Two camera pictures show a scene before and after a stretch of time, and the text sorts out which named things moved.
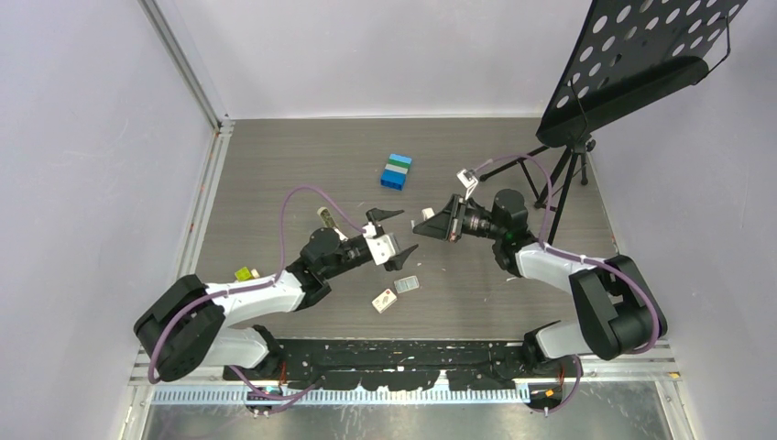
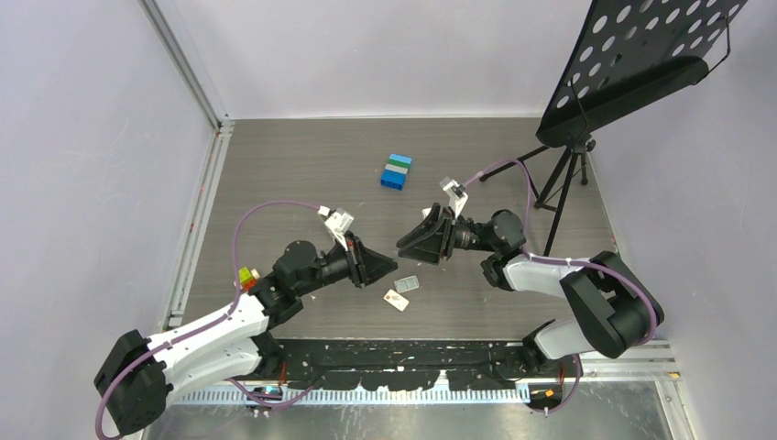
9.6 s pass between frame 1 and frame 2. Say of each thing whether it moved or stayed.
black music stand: stayed
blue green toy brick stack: stayed
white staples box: moved
